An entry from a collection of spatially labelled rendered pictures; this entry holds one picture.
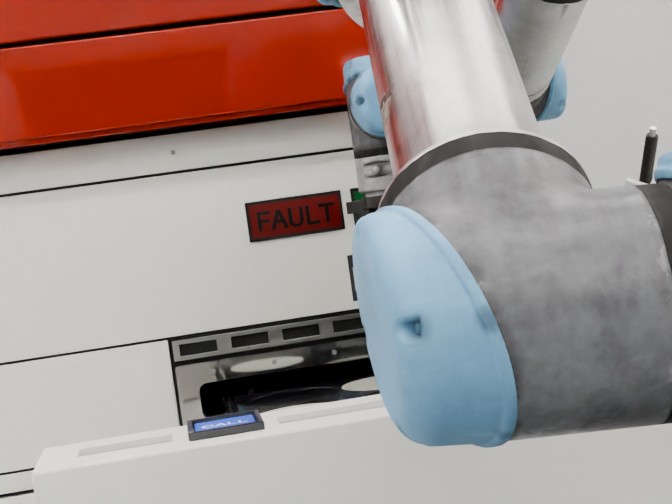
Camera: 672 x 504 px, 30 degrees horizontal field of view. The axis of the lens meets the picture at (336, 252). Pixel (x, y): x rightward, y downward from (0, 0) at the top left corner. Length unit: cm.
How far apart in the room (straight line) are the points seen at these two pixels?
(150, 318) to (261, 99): 29
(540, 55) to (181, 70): 49
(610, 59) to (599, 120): 15
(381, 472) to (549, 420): 36
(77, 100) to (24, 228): 17
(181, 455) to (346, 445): 12
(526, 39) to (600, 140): 208
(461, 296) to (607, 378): 8
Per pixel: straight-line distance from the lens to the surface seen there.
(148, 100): 148
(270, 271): 153
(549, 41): 112
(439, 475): 94
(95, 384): 154
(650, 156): 124
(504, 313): 55
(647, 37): 326
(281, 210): 152
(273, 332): 153
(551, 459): 96
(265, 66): 148
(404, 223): 58
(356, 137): 139
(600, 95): 321
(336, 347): 153
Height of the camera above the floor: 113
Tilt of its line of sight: 3 degrees down
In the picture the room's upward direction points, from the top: 8 degrees counter-clockwise
